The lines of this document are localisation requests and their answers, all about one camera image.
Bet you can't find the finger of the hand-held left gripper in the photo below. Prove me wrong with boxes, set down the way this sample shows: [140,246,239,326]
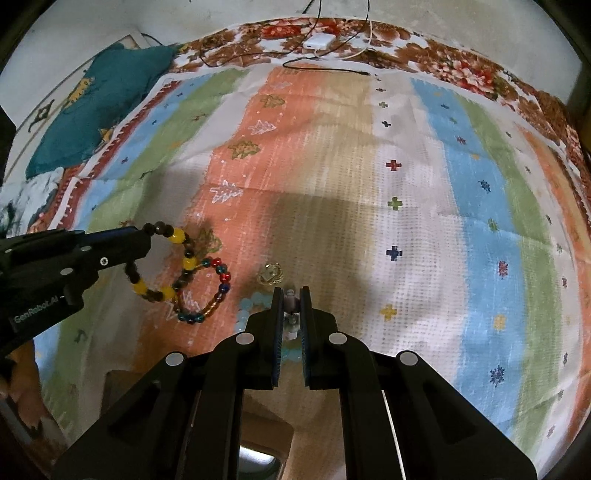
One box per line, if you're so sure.
[82,226,153,278]

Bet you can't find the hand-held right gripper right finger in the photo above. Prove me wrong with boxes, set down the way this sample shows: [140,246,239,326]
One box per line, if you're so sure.
[300,287,539,480]

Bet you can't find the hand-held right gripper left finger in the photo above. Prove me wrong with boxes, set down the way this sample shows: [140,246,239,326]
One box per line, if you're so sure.
[53,287,284,480]

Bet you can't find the light blue bead bracelet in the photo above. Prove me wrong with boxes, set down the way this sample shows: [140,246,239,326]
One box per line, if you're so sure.
[236,288,304,365]

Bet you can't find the brown and yellow bead bracelet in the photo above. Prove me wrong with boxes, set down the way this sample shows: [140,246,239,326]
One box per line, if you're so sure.
[124,222,200,304]

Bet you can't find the white and blue crumpled cloth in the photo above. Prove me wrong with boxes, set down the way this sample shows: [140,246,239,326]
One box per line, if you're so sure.
[0,167,66,234]

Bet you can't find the orange cloth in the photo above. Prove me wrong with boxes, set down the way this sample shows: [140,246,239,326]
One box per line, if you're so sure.
[8,344,55,437]

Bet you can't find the teal pillow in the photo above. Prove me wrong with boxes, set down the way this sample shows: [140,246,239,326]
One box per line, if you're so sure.
[25,43,180,179]

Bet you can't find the striped printed blanket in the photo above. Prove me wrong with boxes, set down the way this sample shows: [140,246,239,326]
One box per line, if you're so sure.
[34,65,583,441]

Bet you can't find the brown floral bedsheet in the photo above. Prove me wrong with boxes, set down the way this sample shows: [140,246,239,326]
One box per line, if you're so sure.
[25,17,591,241]

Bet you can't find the gold ring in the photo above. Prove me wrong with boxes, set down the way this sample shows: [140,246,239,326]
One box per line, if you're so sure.
[257,262,284,286]

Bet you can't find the red blue amber bead bracelet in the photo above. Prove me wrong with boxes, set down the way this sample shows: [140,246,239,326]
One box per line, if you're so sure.
[172,256,232,324]

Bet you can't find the white charger with cables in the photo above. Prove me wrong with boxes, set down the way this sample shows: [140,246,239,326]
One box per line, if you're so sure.
[198,0,371,77]

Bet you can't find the white cable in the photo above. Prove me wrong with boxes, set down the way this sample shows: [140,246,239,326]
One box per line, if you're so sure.
[323,0,385,61]

